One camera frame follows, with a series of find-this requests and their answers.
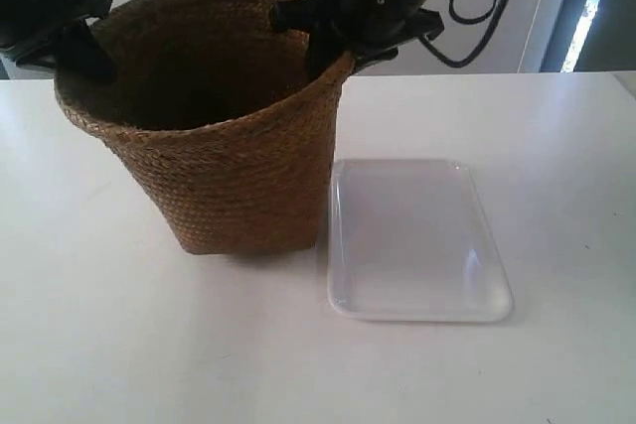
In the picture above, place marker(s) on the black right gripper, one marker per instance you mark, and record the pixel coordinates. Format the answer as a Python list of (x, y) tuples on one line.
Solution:
[(362, 27)]

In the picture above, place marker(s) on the brown woven wicker basket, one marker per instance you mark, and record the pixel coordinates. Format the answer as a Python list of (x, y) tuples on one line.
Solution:
[(213, 115)]

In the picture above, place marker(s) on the white rectangular plastic tray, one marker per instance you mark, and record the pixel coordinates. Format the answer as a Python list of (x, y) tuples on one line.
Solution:
[(408, 241)]

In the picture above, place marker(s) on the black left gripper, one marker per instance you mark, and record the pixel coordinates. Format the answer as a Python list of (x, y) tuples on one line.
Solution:
[(76, 50)]

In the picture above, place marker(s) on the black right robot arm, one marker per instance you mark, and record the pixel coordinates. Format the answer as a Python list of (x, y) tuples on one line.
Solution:
[(371, 31)]

